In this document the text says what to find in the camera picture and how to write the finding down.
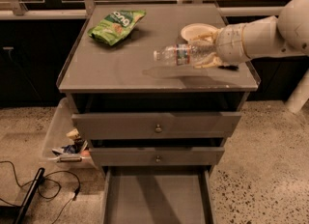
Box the brass drawer knob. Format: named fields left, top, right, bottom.
left=155, top=155, right=161, bottom=163
left=154, top=124, right=162, bottom=133

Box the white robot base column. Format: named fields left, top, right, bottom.
left=285, top=70, right=309, bottom=113

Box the black flat bar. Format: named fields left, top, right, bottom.
left=13, top=167, right=44, bottom=224

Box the clear plastic storage bin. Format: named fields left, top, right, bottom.
left=42, top=98, right=95, bottom=169

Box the black cable on floor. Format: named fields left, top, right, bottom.
left=0, top=160, right=82, bottom=224

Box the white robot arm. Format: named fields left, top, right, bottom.
left=193, top=0, right=309, bottom=69

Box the white paper bowl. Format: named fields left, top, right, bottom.
left=181, top=23, right=218, bottom=42

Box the grey drawer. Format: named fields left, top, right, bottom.
left=71, top=112, right=240, bottom=140
left=101, top=166, right=217, bottom=224
left=90, top=147, right=224, bottom=166

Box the grey middle drawer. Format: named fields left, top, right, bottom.
left=90, top=147, right=224, bottom=166

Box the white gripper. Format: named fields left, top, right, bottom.
left=191, top=23, right=250, bottom=69

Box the grey bottom drawer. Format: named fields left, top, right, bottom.
left=101, top=166, right=217, bottom=224

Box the dark blue snack packet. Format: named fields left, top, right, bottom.
left=218, top=66, right=239, bottom=71

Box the brass top drawer knob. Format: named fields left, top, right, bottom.
left=154, top=124, right=162, bottom=133

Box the brass middle drawer knob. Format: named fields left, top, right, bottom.
left=155, top=155, right=161, bottom=163

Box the grey top drawer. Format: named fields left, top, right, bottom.
left=71, top=112, right=240, bottom=140

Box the green chip bag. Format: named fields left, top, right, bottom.
left=88, top=10, right=146, bottom=46

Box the grey drawer cabinet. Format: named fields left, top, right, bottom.
left=56, top=3, right=261, bottom=224

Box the clear plastic water bottle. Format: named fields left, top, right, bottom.
left=154, top=43, right=215, bottom=67

